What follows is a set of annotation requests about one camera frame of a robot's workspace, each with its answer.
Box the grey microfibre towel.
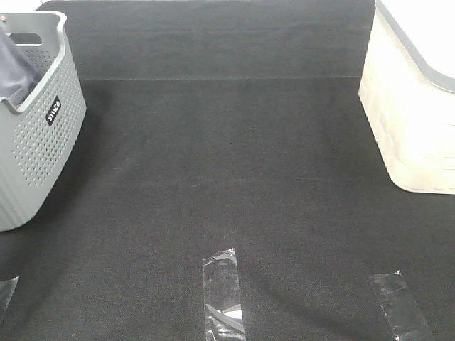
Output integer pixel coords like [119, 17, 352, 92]
[1, 27, 43, 107]

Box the centre clear tape strip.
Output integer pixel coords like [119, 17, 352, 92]
[203, 248, 246, 340]

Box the clear tape strip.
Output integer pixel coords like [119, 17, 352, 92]
[203, 248, 246, 340]
[0, 276, 19, 323]
[368, 270, 435, 341]

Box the grey perforated laundry basket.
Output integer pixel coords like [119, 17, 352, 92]
[1, 11, 87, 231]

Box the cream white storage basket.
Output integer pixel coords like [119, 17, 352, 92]
[358, 1, 454, 195]

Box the right clear tape strip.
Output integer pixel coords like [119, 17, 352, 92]
[368, 270, 435, 341]

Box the left clear tape strip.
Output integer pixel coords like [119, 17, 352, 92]
[0, 276, 19, 323]

